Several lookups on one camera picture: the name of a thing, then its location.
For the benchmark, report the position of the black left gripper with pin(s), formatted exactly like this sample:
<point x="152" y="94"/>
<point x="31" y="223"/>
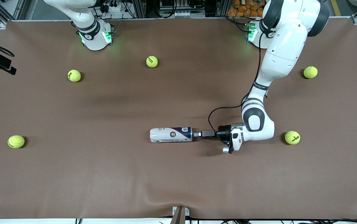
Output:
<point x="223" y="132"/>

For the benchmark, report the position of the white blue tennis ball can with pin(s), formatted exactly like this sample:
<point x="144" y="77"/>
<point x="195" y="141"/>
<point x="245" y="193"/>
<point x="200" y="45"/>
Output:
<point x="170" y="135"/>

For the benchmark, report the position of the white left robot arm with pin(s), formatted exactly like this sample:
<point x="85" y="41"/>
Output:
<point x="285" y="46"/>

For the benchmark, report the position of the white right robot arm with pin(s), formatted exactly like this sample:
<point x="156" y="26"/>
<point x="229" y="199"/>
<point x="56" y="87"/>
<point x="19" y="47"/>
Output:
<point x="94" y="40"/>

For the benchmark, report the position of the yellow tennis ball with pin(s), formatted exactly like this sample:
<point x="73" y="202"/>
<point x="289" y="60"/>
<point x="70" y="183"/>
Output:
<point x="16" y="141"/>
<point x="74" y="75"/>
<point x="292" y="137"/>
<point x="310" y="72"/>
<point x="152" y="61"/>

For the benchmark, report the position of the brown table mat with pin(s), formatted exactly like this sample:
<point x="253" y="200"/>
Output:
<point x="166" y="180"/>

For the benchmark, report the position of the long white power strip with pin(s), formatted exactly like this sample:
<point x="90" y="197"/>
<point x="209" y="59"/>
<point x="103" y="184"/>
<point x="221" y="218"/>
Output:
<point x="178" y="14"/>

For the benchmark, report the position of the pile of orange objects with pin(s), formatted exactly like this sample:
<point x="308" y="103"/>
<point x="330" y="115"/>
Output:
<point x="243" y="9"/>

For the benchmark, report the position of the white power strip with plugs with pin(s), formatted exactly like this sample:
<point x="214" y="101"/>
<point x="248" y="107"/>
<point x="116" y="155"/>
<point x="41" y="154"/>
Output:
<point x="113" y="7"/>

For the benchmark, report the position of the yellow floor tape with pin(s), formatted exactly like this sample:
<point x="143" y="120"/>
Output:
<point x="337" y="9"/>

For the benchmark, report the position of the white corner bracket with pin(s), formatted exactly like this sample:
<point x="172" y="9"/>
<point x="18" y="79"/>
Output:
<point x="2" y="25"/>

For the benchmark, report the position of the aluminium table edge rail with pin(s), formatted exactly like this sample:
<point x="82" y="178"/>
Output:
<point x="197" y="18"/>

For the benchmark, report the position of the aluminium frame post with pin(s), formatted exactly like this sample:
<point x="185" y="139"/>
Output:
<point x="222" y="7"/>
<point x="139" y="7"/>

